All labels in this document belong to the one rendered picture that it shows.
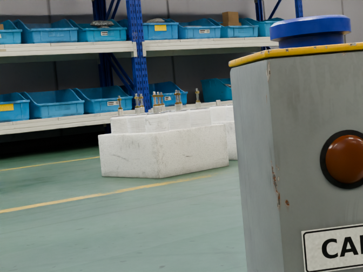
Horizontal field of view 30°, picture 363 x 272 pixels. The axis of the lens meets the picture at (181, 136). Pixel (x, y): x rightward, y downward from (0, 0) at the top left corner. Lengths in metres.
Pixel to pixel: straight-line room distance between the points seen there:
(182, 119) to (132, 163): 0.27
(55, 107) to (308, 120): 4.71
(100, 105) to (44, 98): 0.53
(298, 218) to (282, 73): 0.07
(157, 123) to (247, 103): 2.34
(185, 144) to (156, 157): 0.15
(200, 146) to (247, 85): 2.44
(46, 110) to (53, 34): 0.55
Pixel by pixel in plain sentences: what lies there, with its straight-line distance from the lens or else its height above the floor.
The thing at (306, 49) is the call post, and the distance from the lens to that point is 0.31.
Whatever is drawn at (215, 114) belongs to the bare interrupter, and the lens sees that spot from 3.24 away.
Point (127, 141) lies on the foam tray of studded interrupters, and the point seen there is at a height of 0.15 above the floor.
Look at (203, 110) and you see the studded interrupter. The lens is 2.84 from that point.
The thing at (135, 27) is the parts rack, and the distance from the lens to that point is 5.35.
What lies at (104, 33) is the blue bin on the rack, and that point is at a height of 0.86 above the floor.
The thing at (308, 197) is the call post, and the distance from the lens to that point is 0.31.
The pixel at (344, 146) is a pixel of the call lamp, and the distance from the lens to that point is 0.31.
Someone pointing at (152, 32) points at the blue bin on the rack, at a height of 0.86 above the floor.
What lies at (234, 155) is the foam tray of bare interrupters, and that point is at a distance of 3.12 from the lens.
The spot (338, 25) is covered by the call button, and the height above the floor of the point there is 0.32.
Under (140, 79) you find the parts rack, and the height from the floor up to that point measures 0.49.
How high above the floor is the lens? 0.30
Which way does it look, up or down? 3 degrees down
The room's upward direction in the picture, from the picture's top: 5 degrees counter-clockwise
